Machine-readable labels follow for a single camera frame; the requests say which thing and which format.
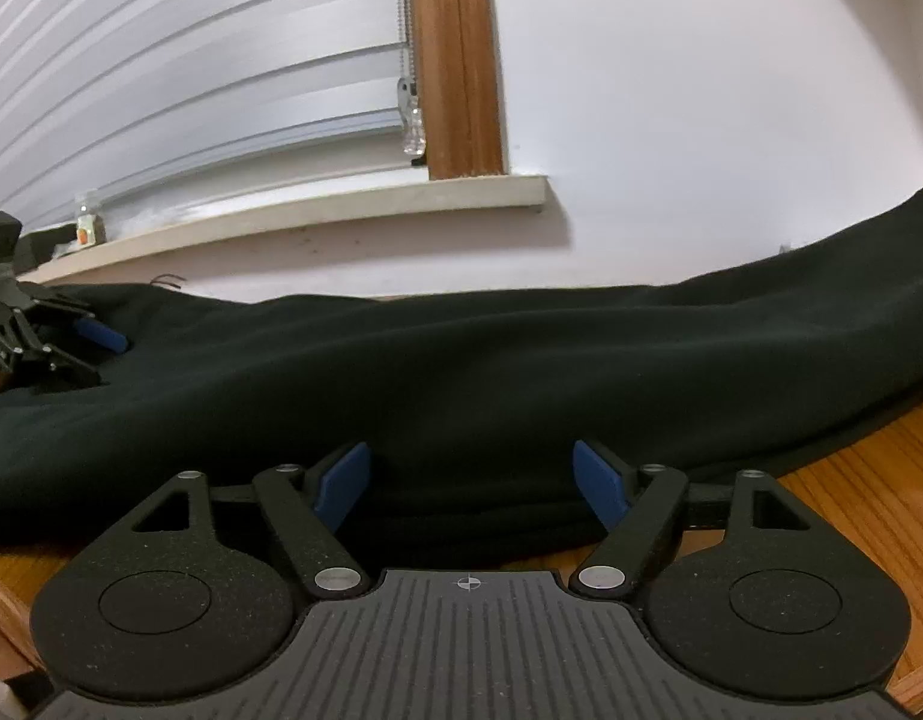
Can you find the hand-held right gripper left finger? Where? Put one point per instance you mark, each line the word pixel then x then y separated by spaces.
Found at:
pixel 345 484

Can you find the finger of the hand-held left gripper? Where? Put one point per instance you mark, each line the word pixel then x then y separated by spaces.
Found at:
pixel 60 371
pixel 105 336

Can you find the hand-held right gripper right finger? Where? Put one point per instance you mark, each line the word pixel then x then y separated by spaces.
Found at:
pixel 600 484

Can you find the black pants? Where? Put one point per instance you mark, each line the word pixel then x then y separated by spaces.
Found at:
pixel 469 367

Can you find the black box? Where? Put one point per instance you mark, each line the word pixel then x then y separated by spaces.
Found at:
pixel 45 246

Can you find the small clear bottle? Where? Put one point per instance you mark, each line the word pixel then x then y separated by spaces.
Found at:
pixel 90 225

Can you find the beige window sill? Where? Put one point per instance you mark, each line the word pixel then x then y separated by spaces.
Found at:
pixel 319 206

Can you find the grey window blind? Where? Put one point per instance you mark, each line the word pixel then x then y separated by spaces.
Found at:
pixel 169 67

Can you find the wooden window frame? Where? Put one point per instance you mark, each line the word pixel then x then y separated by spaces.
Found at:
pixel 454 52

